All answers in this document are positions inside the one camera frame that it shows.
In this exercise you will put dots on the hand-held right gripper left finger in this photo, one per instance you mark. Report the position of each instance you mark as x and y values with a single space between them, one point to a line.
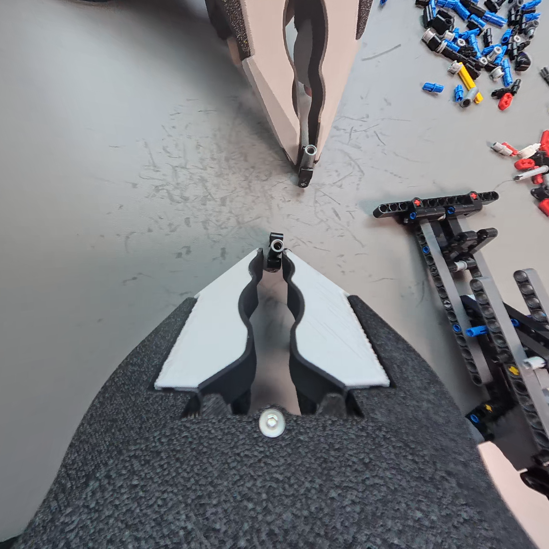
201 343

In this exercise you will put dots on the pile of blue black pins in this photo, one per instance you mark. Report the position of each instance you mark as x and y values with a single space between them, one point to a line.
433 87

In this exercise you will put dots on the light grey tube piece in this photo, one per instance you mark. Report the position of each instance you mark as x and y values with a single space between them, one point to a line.
278 245
309 151

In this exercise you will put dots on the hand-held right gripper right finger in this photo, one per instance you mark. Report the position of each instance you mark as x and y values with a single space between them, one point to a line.
343 343

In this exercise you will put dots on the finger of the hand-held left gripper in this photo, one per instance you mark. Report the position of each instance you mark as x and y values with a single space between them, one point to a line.
339 43
266 64

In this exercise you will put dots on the grey black toy chassis model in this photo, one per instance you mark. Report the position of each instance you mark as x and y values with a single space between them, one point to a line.
429 210

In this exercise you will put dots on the pile of red white pieces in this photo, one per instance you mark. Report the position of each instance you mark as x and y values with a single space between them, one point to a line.
525 164

